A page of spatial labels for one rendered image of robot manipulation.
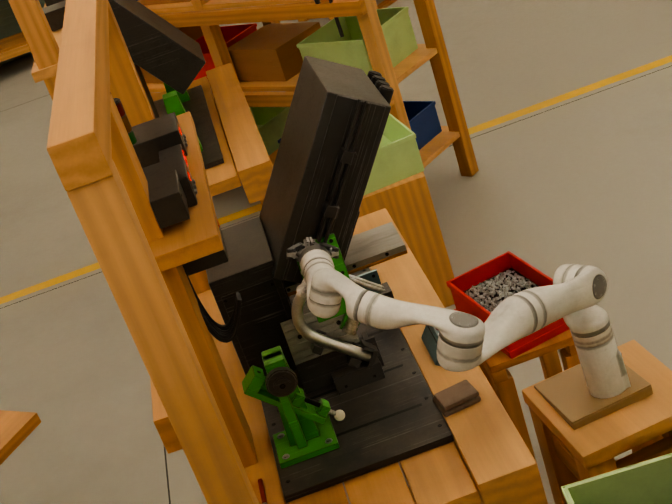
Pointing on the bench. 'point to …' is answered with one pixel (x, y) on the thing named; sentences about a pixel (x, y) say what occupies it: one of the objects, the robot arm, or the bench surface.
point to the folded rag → (456, 398)
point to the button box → (431, 341)
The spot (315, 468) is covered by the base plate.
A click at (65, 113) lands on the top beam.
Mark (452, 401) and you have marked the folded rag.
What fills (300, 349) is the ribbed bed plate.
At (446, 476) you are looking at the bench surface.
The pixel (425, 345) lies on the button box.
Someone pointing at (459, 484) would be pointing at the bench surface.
